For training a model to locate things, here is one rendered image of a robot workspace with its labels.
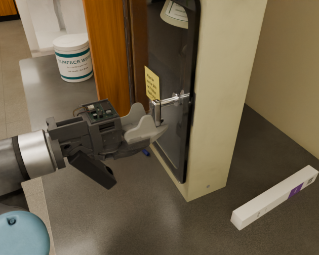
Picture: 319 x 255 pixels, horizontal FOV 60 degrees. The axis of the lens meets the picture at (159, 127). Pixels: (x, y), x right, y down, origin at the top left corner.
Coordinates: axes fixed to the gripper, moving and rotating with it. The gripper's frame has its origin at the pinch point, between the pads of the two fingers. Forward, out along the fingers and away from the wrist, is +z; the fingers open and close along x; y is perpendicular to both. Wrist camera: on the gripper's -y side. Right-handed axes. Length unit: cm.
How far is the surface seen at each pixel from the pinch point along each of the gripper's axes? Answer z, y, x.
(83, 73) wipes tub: -2, -15, 64
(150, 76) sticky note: 3.6, 5.3, 11.6
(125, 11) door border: 3.6, 15.9, 25.2
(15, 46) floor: -35, -101, 380
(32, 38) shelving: -16, -13, 111
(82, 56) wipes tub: -1, -8, 64
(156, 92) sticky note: 3.5, 2.6, 8.6
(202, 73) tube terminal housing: 5.2, 12.9, -5.7
